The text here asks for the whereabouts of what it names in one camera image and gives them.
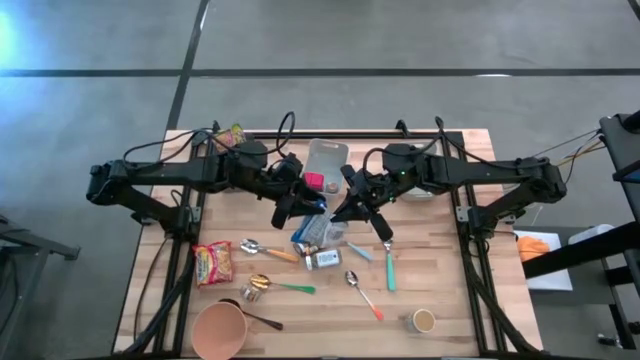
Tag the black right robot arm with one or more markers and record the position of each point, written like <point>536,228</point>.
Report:
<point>475,172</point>

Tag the red ramen noodle packet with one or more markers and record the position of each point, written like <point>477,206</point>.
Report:
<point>214,264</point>

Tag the small yellow label glass jar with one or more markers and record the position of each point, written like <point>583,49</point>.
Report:
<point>250,293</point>

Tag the small orange label spice jar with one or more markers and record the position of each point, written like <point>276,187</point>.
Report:
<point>331,188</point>

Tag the white paper sheet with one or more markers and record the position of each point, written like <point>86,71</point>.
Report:
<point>550,280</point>

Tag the tan peanut butter jar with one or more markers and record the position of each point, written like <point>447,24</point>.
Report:
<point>422,320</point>

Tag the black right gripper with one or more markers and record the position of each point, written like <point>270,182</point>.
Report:
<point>375,190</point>

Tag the pink cube box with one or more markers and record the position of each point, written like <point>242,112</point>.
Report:
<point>313,181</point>

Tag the salmon pink bowl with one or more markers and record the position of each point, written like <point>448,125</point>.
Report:
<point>219,332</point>

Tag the dark side table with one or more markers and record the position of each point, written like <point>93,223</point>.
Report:
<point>620,145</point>

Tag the white label spice jar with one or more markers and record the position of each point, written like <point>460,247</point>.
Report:
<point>325,259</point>

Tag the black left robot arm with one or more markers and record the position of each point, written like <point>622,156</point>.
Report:
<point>175,175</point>

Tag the dark metal stand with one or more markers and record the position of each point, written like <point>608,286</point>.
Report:
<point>40,245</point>

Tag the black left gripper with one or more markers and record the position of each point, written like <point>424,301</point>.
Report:
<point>292,180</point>

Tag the orange cloth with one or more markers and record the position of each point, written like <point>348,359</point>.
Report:
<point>532,248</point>

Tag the blue chip bag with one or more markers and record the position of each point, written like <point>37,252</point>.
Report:
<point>312,230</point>

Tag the black spoon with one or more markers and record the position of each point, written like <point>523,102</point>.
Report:
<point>265,321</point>

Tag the white plastic container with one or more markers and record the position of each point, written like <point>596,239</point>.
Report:
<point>590,232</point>

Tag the black frame clamp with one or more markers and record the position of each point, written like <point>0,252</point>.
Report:
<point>215,126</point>
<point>401,127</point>

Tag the white plastic bin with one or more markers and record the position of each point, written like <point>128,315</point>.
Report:
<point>327,155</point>
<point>417,196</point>

